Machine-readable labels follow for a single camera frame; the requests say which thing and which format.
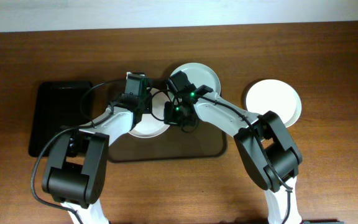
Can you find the white plate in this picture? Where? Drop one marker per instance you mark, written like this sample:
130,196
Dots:
150,127
277,96

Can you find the pale blue plate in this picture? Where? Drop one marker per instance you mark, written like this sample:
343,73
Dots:
200,74

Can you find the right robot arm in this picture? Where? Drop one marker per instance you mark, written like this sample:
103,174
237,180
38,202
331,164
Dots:
268,152

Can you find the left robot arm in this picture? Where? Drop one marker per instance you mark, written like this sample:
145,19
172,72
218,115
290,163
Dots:
78,156

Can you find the brown plastic tray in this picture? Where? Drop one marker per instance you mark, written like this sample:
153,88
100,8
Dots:
199,141

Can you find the black rectangular tray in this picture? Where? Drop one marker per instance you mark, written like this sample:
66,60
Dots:
58,107

